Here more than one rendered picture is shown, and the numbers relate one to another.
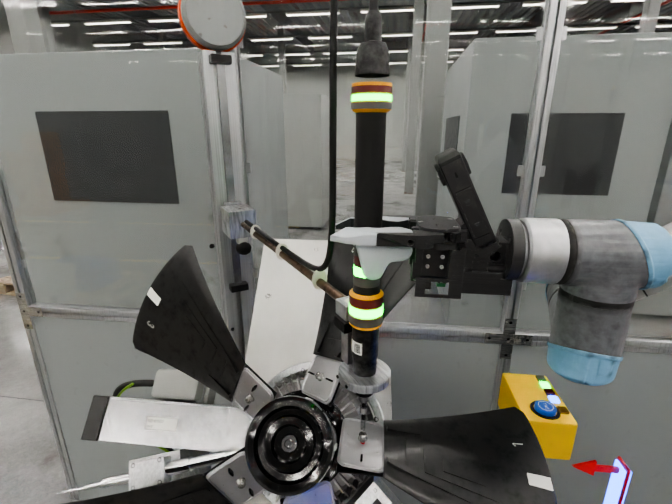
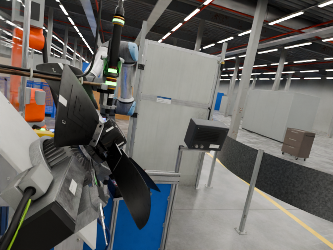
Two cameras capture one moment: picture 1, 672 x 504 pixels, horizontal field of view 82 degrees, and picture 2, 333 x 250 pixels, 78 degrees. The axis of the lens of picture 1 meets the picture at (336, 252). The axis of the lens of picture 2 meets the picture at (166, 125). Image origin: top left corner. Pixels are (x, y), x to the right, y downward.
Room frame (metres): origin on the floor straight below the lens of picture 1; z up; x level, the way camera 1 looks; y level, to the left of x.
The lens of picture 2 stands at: (0.58, 0.87, 1.41)
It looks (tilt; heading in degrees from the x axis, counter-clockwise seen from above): 9 degrees down; 245
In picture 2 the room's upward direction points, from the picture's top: 10 degrees clockwise
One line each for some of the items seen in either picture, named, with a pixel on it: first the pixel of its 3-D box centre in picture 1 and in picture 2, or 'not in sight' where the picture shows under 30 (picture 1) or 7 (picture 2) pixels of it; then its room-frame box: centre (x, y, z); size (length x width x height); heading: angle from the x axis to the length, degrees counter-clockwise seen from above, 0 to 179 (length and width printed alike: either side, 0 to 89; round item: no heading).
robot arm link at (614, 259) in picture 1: (604, 256); not in sight; (0.42, -0.31, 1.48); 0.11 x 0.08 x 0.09; 83
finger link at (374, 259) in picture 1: (371, 254); (120, 65); (0.42, -0.04, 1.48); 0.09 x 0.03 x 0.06; 95
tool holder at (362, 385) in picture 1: (360, 342); (107, 96); (0.46, -0.03, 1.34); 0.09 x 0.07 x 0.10; 28
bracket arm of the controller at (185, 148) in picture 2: not in sight; (194, 149); (-0.22, -0.32, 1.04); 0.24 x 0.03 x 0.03; 173
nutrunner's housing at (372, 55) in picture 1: (368, 230); (114, 59); (0.45, -0.04, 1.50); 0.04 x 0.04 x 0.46
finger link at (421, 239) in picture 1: (413, 236); not in sight; (0.42, -0.09, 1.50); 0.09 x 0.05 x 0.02; 95
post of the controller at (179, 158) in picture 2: not in sight; (179, 159); (-0.12, -0.33, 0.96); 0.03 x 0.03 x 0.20; 83
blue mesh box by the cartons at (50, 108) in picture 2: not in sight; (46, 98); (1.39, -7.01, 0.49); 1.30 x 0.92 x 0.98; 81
